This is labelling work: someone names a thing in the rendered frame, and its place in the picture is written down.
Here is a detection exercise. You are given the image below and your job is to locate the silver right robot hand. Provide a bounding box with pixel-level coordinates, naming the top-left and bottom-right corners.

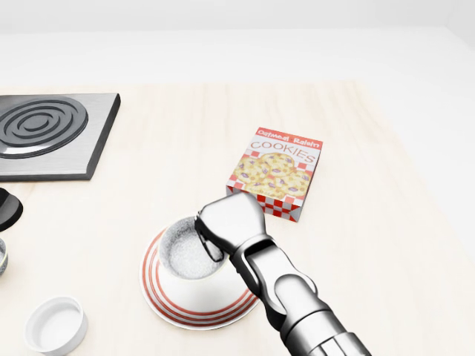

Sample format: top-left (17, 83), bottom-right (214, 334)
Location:
top-left (194, 191), bottom-right (269, 263)

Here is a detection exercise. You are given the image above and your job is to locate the white plate with red rings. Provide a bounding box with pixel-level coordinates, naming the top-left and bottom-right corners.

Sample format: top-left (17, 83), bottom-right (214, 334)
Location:
top-left (139, 225), bottom-right (261, 332)

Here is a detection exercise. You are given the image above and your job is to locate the flat dark stove plate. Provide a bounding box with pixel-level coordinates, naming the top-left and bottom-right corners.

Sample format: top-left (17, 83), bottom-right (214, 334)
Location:
top-left (0, 92), bottom-right (122, 182)

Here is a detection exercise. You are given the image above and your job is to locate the red checked cookie box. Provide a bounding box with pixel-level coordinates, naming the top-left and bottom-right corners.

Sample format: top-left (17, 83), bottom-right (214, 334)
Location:
top-left (226, 126), bottom-right (324, 223)

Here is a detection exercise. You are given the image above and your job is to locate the small white ramekin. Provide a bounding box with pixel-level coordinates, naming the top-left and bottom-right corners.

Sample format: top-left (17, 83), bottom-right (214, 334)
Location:
top-left (24, 295), bottom-right (90, 355)

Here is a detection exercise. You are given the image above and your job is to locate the round black knob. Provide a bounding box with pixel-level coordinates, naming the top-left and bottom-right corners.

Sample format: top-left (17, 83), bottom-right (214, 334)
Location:
top-left (0, 187), bottom-right (24, 233)

